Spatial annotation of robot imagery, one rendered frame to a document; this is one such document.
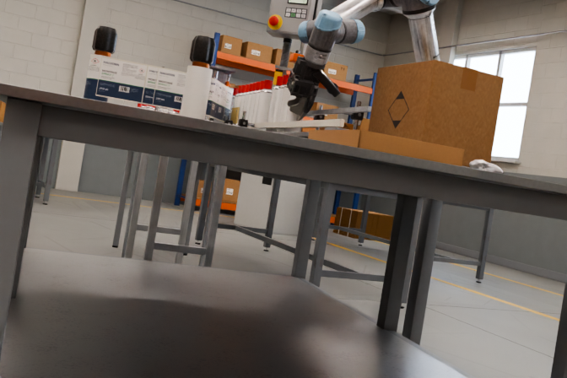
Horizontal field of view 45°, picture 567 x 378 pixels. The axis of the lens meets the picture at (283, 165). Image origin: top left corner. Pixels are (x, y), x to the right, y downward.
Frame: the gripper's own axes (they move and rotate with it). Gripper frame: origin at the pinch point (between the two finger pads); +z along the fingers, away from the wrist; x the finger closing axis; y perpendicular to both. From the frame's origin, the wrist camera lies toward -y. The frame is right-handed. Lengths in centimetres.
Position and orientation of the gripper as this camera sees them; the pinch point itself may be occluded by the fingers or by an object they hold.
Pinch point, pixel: (300, 117)
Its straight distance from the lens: 219.5
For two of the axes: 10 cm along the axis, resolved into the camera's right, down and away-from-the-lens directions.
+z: -3.0, 8.3, 4.7
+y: -9.3, -1.5, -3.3
